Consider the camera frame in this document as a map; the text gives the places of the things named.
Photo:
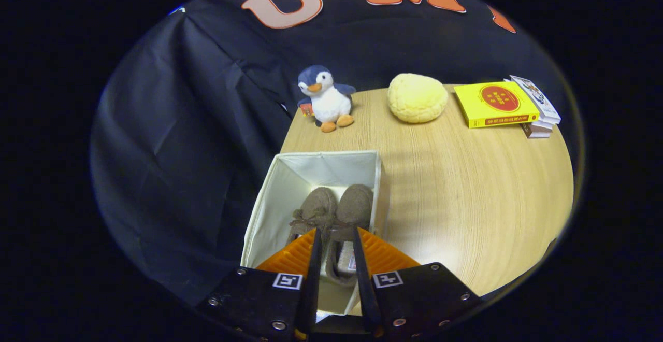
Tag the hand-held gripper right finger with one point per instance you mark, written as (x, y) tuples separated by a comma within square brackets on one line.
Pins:
[(365, 280)]

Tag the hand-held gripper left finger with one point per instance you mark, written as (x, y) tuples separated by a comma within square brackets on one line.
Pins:
[(311, 280)]

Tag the brown fuzzy shoe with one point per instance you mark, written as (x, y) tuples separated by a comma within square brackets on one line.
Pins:
[(317, 204), (355, 204)]

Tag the beige fabric storage box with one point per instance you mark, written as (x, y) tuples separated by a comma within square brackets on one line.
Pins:
[(287, 181)]

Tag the penguin plush toy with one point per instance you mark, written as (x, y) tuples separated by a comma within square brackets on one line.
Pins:
[(331, 101)]

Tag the black backdrop cloth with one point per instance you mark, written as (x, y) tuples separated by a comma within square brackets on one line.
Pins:
[(181, 150)]

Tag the yellow bread plush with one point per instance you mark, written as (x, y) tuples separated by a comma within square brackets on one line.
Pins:
[(417, 98)]

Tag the yellow book with red circle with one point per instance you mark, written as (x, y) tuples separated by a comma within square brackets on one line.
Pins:
[(494, 103)]

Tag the brown book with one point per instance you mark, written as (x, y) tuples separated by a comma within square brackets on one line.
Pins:
[(536, 131)]

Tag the white illustrated book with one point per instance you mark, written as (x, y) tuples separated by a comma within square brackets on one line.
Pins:
[(544, 101)]

